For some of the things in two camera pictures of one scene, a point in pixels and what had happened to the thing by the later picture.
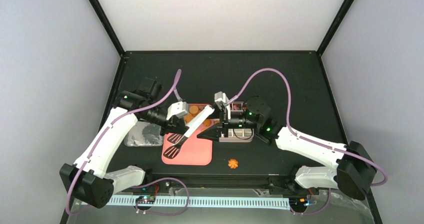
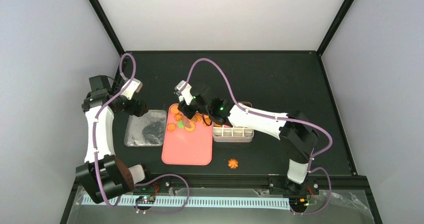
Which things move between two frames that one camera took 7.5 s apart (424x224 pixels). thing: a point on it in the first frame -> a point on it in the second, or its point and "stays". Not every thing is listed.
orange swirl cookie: [232, 163] stays
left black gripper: [174, 123] -> [139, 108]
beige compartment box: [238, 135] stays
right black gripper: [222, 123] -> [189, 113]
